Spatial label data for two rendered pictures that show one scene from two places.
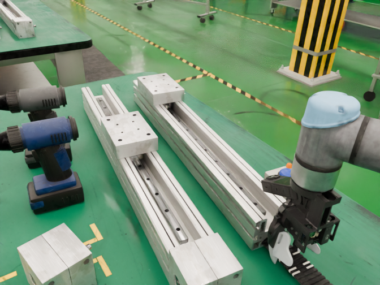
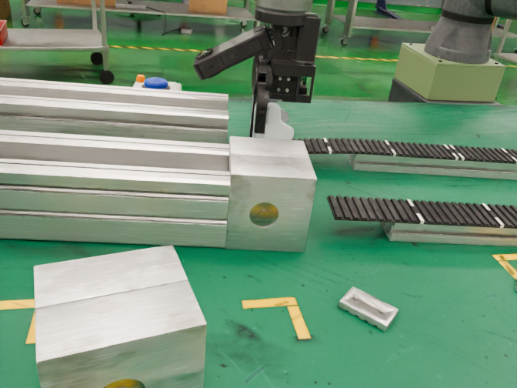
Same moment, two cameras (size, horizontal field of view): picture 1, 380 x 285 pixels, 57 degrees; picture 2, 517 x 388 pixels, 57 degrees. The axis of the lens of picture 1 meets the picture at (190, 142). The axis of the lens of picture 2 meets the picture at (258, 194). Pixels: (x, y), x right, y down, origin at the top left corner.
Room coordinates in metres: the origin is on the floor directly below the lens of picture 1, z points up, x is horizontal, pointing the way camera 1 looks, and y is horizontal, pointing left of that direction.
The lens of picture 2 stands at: (0.25, 0.43, 1.10)
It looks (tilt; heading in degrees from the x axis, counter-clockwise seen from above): 29 degrees down; 290
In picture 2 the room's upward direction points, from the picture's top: 6 degrees clockwise
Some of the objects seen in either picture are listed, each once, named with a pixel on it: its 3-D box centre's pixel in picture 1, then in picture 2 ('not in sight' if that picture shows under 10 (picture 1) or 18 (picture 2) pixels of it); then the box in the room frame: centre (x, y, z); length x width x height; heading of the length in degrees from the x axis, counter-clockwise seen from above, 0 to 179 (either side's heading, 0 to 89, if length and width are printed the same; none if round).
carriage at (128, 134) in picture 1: (128, 137); not in sight; (0.80, 0.17, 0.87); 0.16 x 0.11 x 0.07; 27
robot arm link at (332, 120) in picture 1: (328, 130); not in sight; (0.48, -0.21, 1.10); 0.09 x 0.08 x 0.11; 59
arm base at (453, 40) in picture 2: not in sight; (461, 34); (0.25, -0.85, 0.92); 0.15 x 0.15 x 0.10
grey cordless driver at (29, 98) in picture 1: (31, 127); not in sight; (0.81, 0.43, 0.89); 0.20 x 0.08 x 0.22; 112
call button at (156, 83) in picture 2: (287, 175); (155, 85); (0.70, -0.25, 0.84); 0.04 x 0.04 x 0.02
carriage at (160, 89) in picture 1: (160, 91); not in sight; (1.11, 0.11, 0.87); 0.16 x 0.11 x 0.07; 27
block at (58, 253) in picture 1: (64, 264); (116, 331); (0.42, 0.22, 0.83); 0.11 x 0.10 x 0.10; 136
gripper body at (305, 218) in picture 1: (307, 209); (281, 56); (0.47, -0.22, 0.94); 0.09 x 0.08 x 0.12; 27
